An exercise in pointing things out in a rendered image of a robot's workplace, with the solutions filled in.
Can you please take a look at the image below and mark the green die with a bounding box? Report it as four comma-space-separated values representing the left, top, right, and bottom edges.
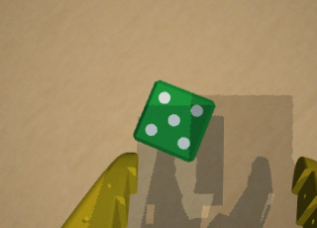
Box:
133, 80, 216, 162

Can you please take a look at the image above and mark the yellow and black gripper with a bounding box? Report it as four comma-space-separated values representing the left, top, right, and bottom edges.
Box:
60, 153, 317, 228

